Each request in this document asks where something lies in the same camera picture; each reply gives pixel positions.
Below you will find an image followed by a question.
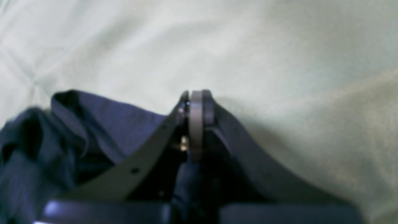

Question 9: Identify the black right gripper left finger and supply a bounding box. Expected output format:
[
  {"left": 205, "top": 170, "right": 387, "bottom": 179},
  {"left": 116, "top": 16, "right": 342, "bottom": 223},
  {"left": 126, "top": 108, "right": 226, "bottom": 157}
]
[{"left": 62, "top": 91, "right": 189, "bottom": 201}]

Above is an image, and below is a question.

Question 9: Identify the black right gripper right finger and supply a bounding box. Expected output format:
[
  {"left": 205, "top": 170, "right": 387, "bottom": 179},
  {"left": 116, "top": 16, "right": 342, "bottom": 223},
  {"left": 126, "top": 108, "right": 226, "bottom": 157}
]
[{"left": 188, "top": 90, "right": 347, "bottom": 204}]

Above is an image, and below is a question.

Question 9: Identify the dark navy T-shirt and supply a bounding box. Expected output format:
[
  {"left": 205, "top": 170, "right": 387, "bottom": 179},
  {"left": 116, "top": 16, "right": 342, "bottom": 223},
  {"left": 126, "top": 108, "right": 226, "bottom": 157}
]
[{"left": 1, "top": 91, "right": 208, "bottom": 224}]

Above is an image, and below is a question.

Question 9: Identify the olive green table cloth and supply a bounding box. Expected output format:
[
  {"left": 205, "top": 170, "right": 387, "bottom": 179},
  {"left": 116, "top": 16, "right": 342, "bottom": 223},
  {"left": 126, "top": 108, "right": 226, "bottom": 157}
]
[{"left": 0, "top": 0, "right": 398, "bottom": 224}]

